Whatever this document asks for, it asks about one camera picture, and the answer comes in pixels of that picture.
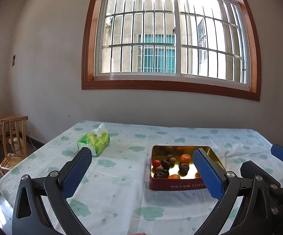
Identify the brown kiwi fruit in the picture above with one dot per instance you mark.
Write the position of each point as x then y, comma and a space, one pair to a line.
169, 156

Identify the gold metal tin tray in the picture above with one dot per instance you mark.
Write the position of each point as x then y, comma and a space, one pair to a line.
173, 167

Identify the wrinkled dark passion fruit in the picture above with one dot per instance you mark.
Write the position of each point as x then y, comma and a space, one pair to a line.
165, 164

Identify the large orange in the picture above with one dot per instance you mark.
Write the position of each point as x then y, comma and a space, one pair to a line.
185, 158

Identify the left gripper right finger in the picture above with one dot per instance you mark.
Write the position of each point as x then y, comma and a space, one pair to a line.
222, 185

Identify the red cherry tomato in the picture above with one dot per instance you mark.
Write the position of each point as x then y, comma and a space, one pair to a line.
156, 163

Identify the wall switch plate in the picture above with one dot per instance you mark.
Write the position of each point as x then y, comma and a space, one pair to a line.
13, 60

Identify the dark chestnut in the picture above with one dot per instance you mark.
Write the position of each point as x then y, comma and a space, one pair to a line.
166, 172

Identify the small orange mandarin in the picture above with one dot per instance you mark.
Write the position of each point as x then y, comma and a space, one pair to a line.
174, 176

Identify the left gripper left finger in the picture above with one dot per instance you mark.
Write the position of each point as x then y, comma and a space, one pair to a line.
30, 215

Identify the wooden chair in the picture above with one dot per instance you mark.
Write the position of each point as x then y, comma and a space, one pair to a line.
13, 138

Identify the wood-framed barred window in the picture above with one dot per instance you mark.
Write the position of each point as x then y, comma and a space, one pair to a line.
198, 46

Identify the brown longan fruit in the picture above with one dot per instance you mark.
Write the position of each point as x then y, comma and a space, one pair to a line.
159, 168
172, 160

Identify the cloud-print tablecloth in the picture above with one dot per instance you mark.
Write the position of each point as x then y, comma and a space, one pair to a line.
114, 196

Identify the green tissue pack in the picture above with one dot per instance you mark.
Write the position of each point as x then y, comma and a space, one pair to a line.
96, 140

